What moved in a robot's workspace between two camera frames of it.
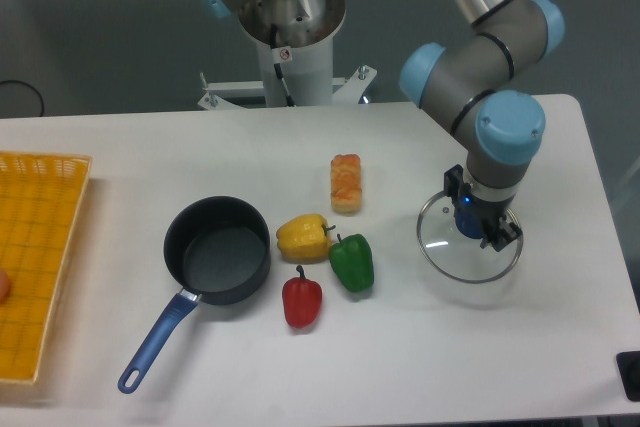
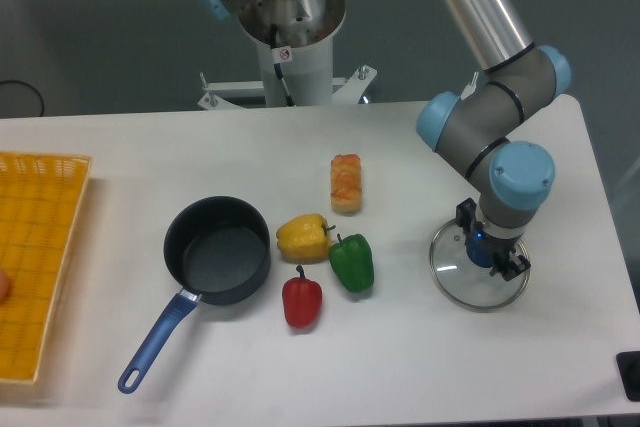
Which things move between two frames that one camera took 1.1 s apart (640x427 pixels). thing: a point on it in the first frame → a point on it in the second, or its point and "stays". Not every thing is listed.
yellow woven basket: x=41 y=201 stays
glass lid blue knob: x=457 y=256 → x=469 y=285
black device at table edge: x=628 y=364 stays
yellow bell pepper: x=304 y=239 stays
